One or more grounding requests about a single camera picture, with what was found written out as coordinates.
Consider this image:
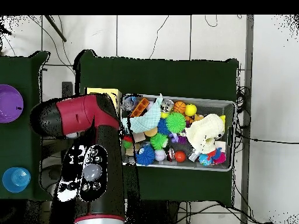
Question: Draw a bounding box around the mint green waffle cloth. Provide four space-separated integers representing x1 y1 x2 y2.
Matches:
122 94 164 134

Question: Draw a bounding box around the wooden three-hole box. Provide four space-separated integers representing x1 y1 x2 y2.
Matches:
85 87 123 113

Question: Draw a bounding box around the clear mesh bin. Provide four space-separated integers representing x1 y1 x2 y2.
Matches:
119 94 235 173

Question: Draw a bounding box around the round wooden disc toy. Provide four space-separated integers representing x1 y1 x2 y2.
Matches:
144 127 158 138

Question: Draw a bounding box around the silver drink can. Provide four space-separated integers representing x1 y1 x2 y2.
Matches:
161 99 175 113

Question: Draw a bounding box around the green spiky ball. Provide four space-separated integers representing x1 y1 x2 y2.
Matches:
165 111 187 134

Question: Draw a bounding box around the large blue spiky ball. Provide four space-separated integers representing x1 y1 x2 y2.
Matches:
135 144 156 166

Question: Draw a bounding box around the small orange basketball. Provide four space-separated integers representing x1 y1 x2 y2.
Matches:
173 100 187 114

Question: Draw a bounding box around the yellow ball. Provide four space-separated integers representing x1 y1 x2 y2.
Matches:
185 104 197 117

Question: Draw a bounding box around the red-orange ball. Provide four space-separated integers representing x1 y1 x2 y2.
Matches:
175 150 186 163

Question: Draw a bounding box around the cream waffle cloth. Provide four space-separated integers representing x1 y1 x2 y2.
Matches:
184 114 226 155

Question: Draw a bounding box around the black panel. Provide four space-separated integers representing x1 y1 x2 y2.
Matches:
61 81 74 99

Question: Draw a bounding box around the green side table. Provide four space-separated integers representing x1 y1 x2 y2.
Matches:
0 50 53 201

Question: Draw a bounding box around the black rod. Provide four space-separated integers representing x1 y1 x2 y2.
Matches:
44 15 67 43

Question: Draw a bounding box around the purple bowl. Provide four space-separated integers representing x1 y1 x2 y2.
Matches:
0 84 24 124

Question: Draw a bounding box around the blue bowl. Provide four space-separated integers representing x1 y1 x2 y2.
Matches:
2 167 32 194

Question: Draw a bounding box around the black floor cable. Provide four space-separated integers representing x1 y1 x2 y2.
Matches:
235 132 299 145

